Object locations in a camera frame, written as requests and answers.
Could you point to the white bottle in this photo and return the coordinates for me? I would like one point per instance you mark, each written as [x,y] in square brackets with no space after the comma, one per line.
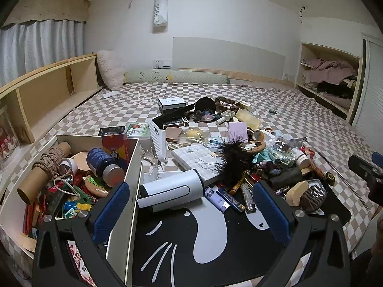
[300,157]

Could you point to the small black box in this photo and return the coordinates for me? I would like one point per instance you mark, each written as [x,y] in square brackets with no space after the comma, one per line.
[111,131]

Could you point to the black feather duster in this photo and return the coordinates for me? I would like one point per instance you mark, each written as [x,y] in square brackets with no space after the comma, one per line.
[233,158]

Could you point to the white tape roll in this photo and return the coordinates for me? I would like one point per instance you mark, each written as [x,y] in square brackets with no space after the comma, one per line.
[68,166]

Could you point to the pearl tiara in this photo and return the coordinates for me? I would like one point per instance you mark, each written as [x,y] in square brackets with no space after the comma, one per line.
[149,158]

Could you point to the green plastic clip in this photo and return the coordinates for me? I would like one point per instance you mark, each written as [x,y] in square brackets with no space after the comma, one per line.
[80,195]

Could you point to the green long bolster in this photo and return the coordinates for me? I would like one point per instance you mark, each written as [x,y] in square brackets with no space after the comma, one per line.
[179,77]

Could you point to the paper valance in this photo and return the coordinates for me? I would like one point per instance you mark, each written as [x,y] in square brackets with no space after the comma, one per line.
[48,6]

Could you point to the blue bottle silver cap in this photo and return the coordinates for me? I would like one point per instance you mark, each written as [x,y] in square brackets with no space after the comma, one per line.
[101,164]

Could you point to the black round mirror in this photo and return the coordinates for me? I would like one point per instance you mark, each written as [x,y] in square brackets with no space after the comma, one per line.
[205,104]

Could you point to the white hanging bag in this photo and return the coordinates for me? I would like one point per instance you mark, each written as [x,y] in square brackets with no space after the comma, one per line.
[160,9]

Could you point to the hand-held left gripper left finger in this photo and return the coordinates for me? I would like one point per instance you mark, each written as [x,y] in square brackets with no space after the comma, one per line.
[110,212]

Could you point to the yellow sponge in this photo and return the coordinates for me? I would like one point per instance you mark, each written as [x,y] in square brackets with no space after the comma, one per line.
[195,134]

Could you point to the white sliding door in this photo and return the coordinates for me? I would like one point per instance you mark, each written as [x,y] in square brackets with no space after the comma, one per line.
[372,89]

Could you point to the black tape roll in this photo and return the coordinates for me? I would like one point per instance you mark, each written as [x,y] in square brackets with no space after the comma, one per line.
[330,178]

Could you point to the white headboard panel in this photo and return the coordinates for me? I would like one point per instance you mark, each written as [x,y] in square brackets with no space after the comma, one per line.
[227,56]

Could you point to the wall socket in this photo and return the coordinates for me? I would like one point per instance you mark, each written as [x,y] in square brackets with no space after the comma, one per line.
[162,63]

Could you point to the white grey handheld device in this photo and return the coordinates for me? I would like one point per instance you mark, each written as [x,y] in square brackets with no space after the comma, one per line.
[170,189]

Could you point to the beige wood block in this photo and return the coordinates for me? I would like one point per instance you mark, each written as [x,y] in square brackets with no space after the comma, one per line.
[294,192]

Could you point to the wooden shelf unit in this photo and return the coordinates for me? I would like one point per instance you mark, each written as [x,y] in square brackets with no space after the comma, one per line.
[45,95]

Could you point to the wall niche shelf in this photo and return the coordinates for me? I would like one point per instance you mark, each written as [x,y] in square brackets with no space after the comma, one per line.
[302,65]

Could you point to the brown scrunchie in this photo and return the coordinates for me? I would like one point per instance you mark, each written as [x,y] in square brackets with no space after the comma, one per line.
[226,104]

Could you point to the pale purple card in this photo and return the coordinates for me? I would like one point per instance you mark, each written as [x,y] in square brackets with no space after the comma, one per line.
[238,131]

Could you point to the white comb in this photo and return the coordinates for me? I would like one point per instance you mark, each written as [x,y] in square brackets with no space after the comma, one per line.
[158,143]

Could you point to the wooden round cat mirror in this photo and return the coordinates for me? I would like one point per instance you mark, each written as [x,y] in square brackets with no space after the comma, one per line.
[252,147]

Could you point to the white checked box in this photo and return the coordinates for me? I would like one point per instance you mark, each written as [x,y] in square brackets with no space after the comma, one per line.
[194,158]

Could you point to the black white perfume box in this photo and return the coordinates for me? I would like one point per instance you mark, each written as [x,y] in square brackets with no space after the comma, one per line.
[171,104]

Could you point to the blue face mask pack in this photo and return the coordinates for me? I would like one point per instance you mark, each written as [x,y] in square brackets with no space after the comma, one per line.
[217,143]

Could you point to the metal rod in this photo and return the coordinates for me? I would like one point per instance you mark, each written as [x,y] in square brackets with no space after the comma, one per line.
[338,173]

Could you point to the black long case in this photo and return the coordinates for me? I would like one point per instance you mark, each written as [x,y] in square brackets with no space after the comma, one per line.
[173,115]

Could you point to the red yellow box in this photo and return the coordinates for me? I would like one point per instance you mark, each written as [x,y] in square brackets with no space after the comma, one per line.
[115,149]

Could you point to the grey curtain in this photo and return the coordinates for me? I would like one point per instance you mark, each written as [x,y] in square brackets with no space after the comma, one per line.
[42,44]

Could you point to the black white mat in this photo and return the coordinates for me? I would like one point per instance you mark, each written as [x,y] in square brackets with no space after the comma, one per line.
[167,245]

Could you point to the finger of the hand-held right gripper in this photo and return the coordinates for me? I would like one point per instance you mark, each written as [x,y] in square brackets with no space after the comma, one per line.
[362,167]
[378,157]

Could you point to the brown wallet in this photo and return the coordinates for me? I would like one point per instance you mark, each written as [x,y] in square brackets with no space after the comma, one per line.
[173,134]

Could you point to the black cylinder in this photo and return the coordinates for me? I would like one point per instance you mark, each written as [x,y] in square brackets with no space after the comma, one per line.
[285,178]

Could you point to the yellow translucent box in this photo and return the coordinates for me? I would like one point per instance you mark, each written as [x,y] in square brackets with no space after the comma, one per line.
[248,119]

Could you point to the white fluffy pillow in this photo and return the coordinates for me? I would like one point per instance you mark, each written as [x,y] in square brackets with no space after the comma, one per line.
[110,68]

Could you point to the white storage box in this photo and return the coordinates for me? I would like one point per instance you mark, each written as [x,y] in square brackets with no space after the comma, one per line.
[125,191]

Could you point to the grey patterned lighter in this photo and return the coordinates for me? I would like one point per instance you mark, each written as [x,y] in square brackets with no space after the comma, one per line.
[247,198]

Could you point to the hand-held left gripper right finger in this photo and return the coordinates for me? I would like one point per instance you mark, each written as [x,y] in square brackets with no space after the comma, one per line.
[272,212]

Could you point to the checked bed sheet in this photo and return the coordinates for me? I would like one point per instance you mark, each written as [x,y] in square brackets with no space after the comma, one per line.
[134,95]

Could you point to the green white clear case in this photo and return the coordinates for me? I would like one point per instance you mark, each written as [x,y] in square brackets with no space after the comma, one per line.
[137,130]

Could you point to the round wooden coaster green print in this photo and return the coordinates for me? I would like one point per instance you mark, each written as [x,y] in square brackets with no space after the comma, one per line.
[95,187]

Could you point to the dark card deck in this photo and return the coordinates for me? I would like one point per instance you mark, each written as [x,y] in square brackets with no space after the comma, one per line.
[175,123]

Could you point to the white paper slip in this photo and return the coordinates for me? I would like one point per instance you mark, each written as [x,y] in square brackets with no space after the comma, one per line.
[107,95]

